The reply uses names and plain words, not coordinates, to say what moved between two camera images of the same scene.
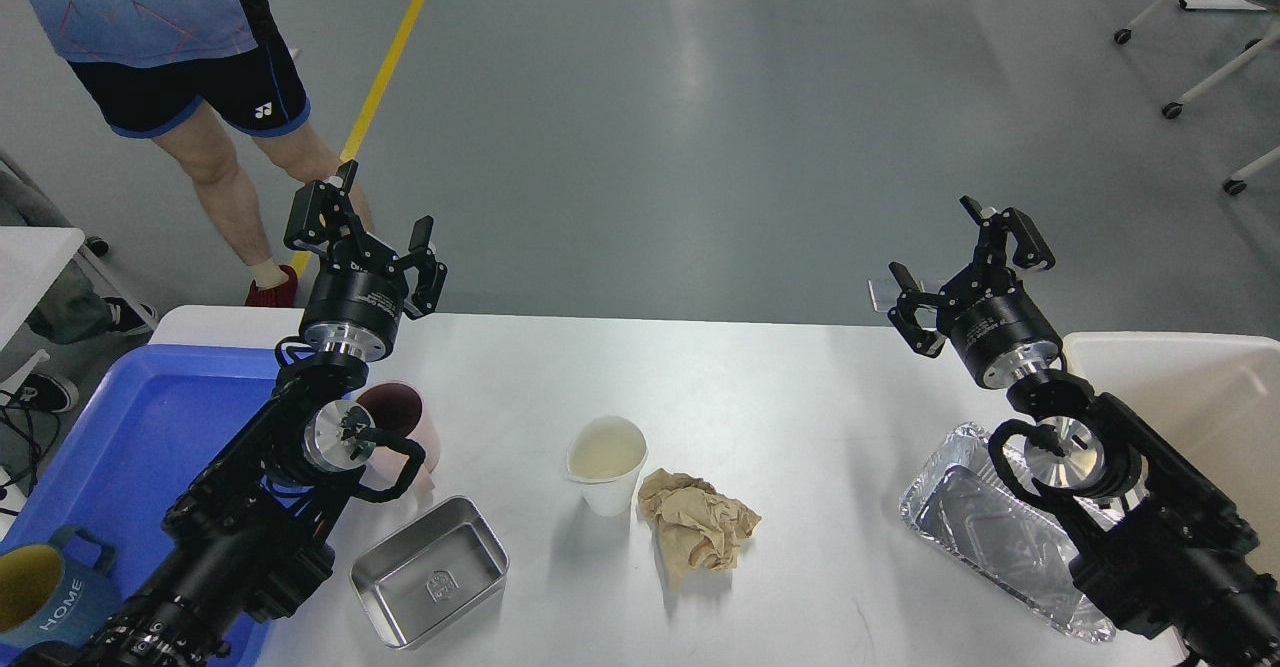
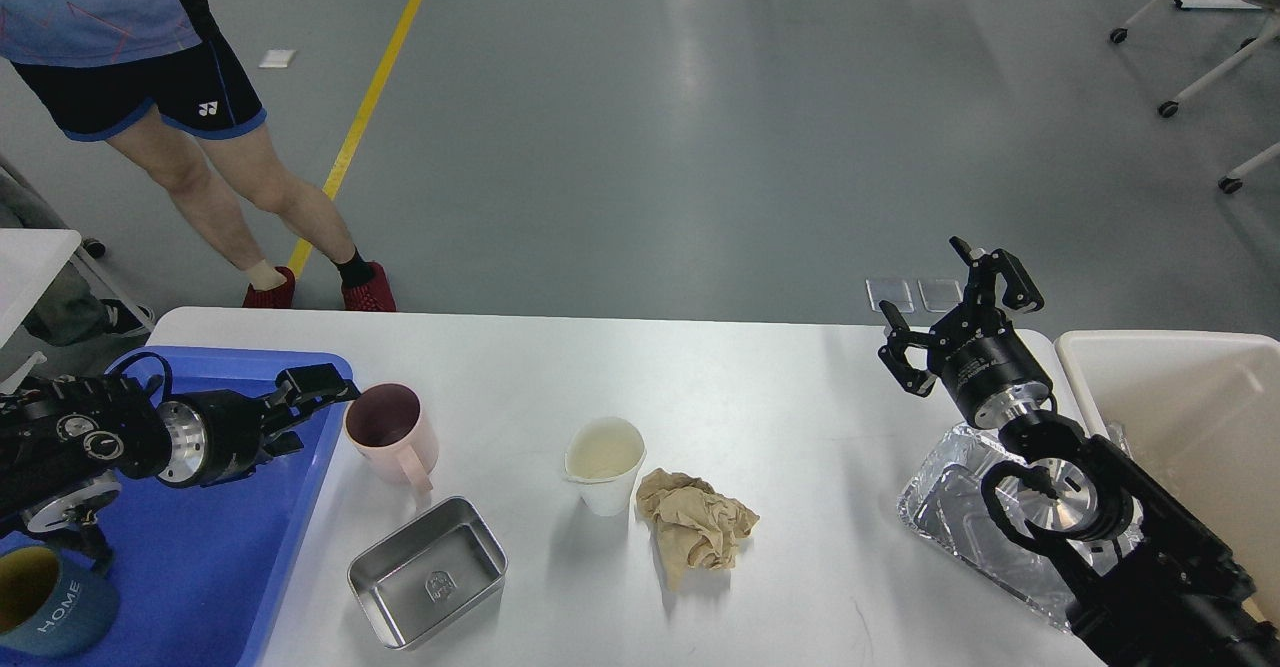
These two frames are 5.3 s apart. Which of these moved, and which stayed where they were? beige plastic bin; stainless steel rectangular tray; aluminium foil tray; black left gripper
Moved: black left gripper
Stayed: aluminium foil tray; beige plastic bin; stainless steel rectangular tray
